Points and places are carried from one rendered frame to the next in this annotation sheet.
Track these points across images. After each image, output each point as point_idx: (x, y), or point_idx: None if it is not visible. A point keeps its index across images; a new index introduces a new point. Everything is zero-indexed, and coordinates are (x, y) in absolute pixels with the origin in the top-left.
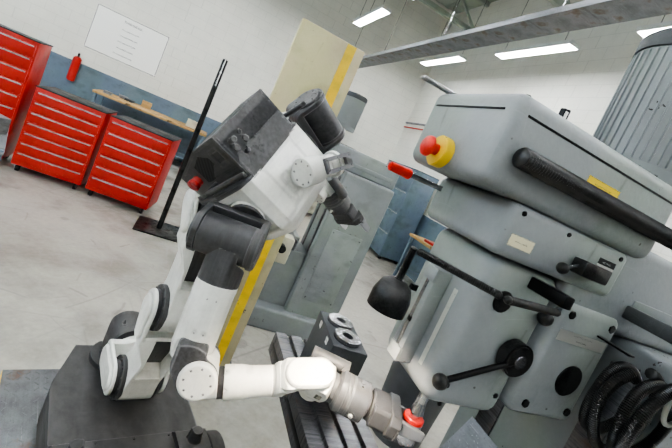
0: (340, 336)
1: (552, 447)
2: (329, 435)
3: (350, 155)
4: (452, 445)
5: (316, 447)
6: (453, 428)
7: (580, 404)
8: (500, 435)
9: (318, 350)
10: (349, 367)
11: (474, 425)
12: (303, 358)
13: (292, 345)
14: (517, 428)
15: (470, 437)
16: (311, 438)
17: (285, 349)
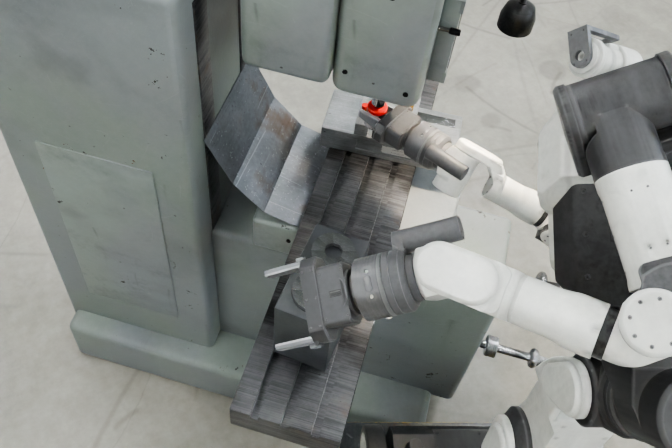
0: (351, 249)
1: (235, 40)
2: (362, 239)
3: (582, 26)
4: (227, 163)
5: (388, 230)
6: (197, 176)
7: None
8: (217, 102)
9: (464, 164)
10: (434, 144)
11: (210, 137)
12: (489, 156)
13: (319, 407)
14: (221, 77)
15: (219, 141)
16: (388, 240)
17: (345, 389)
